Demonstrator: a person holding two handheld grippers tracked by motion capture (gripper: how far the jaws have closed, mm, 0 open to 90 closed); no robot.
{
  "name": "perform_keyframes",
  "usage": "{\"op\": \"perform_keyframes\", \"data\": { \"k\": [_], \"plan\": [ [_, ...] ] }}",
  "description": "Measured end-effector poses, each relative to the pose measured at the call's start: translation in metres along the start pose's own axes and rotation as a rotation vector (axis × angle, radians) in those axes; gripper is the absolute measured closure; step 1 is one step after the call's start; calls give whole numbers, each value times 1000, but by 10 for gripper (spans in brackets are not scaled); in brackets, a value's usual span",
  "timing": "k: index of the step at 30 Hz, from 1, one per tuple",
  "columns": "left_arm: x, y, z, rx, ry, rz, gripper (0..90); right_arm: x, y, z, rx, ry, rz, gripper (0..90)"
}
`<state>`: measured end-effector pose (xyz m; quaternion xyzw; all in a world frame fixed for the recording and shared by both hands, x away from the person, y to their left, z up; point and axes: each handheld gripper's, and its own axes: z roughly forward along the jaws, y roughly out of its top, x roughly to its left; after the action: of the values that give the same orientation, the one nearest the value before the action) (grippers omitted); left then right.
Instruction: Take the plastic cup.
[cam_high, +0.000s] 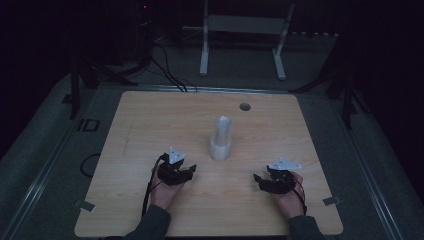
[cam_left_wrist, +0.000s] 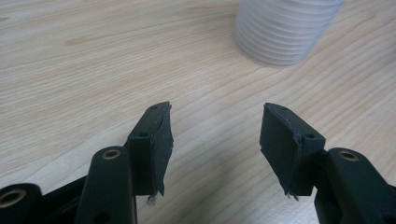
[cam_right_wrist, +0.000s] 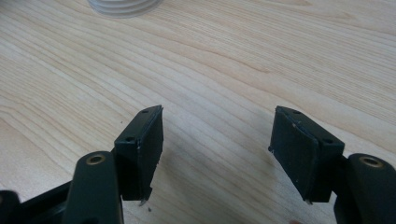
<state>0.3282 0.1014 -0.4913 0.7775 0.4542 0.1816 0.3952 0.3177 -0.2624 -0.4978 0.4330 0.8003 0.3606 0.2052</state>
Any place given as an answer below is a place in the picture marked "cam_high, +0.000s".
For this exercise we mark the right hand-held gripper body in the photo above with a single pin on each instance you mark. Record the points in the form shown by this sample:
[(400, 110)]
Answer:
[(280, 183)]

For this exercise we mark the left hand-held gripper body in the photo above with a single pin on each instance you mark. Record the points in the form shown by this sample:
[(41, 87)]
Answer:
[(171, 175)]

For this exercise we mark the stack of clear plastic cups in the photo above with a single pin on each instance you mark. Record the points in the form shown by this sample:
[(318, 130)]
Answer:
[(220, 146)]

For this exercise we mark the person's left hand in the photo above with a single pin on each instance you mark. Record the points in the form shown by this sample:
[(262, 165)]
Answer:
[(163, 195)]

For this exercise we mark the person's right hand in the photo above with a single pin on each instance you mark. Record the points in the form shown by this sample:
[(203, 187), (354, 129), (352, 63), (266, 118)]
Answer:
[(293, 203)]

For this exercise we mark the grey tape piece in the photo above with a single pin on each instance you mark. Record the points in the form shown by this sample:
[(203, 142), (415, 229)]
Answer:
[(332, 201), (85, 206)]

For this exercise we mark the black tripod stand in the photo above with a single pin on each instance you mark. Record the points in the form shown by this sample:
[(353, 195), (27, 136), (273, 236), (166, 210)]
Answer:
[(75, 93), (348, 100)]

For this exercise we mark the white power strip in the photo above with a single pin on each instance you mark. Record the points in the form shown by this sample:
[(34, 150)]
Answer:
[(313, 34)]

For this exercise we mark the dark equipment cabinet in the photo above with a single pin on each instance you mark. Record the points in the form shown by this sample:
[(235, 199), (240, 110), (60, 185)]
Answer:
[(130, 30)]

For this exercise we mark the white metal stand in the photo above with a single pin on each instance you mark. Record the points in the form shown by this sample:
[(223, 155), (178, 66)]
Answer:
[(245, 24)]

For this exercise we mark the metal floor rail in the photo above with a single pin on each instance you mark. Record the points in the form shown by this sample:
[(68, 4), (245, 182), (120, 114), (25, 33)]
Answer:
[(31, 195), (378, 200)]

